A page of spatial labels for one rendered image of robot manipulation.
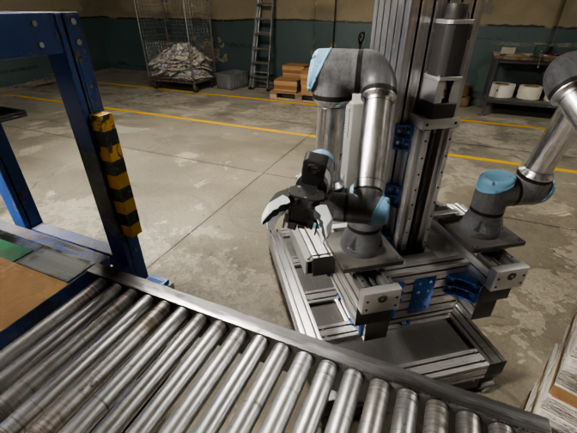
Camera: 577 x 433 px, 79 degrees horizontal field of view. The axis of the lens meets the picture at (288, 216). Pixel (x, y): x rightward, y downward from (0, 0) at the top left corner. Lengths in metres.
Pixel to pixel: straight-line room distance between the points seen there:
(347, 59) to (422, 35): 0.32
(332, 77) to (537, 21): 6.59
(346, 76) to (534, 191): 0.82
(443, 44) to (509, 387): 1.59
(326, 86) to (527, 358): 1.79
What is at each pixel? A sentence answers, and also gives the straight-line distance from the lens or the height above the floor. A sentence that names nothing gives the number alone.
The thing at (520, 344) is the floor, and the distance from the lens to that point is 2.37.
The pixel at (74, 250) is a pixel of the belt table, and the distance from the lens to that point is 1.52.
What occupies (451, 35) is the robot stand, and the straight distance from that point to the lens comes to 1.23.
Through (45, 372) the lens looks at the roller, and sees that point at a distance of 1.12.
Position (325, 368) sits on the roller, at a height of 0.80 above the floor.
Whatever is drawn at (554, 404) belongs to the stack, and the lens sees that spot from 1.38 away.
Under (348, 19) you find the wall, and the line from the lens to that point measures 7.69.
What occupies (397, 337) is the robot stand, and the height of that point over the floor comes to 0.21.
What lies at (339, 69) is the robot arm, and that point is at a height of 1.42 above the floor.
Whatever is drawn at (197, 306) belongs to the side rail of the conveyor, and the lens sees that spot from 1.11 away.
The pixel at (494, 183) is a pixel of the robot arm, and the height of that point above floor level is 1.03.
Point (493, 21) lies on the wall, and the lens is 7.43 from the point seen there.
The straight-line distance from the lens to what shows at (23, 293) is 1.38.
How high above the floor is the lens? 1.57
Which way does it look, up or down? 31 degrees down
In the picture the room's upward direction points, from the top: straight up
